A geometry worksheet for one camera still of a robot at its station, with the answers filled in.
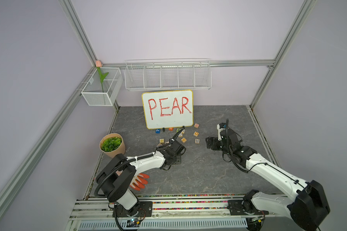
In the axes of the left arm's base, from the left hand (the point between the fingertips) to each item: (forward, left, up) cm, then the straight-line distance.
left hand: (176, 159), depth 89 cm
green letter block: (+24, -2, -2) cm, 24 cm away
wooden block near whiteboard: (+27, -17, -2) cm, 32 cm away
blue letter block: (+24, +12, -3) cm, 27 cm away
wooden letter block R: (+13, -15, -2) cm, 20 cm away
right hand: (+6, -21, +13) cm, 25 cm away
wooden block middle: (+19, -15, -1) cm, 24 cm away
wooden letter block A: (+14, -6, -2) cm, 16 cm away
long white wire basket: (+53, +2, +26) cm, 59 cm away
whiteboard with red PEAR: (+32, +4, +12) cm, 34 cm away
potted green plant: (+9, +38, +8) cm, 40 cm away
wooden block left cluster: (+15, +10, -2) cm, 18 cm away
